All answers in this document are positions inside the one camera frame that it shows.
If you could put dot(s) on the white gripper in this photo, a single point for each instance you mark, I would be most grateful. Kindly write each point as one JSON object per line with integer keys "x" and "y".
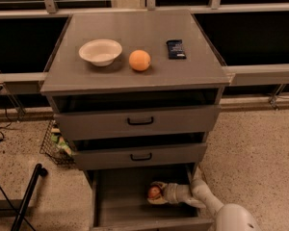
{"x": 171, "y": 192}

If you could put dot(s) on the red apple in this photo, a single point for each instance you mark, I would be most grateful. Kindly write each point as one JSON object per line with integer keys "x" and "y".
{"x": 153, "y": 192}

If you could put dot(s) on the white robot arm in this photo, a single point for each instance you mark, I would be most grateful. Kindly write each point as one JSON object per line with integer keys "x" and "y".
{"x": 227, "y": 217}

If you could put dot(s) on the grey open bottom drawer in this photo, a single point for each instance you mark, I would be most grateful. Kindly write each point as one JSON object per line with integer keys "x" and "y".
{"x": 119, "y": 201}

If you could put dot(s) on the grey middle drawer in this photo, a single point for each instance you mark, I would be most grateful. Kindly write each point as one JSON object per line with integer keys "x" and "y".
{"x": 140, "y": 156}

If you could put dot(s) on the grey top drawer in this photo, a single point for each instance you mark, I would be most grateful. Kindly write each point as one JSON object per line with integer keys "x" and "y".
{"x": 137, "y": 123}

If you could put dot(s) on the grey drawer cabinet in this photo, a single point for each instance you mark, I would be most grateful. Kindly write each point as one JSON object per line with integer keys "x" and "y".
{"x": 135, "y": 95}

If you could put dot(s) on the black stand leg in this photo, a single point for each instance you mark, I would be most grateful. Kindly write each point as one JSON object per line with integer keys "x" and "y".
{"x": 39, "y": 171}

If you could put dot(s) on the orange fruit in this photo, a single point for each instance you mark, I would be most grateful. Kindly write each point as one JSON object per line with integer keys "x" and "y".
{"x": 139, "y": 60}

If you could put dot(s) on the dark blue snack bar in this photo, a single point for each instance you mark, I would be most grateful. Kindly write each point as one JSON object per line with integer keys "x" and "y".
{"x": 175, "y": 49}

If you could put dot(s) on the metal window railing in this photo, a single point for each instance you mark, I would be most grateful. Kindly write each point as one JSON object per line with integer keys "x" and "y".
{"x": 241, "y": 44}

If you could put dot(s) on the white ceramic bowl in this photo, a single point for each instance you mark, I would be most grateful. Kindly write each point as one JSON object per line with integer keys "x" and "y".
{"x": 100, "y": 52}

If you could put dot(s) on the black wire basket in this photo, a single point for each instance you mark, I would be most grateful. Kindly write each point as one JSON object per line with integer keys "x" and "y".
{"x": 54, "y": 146}

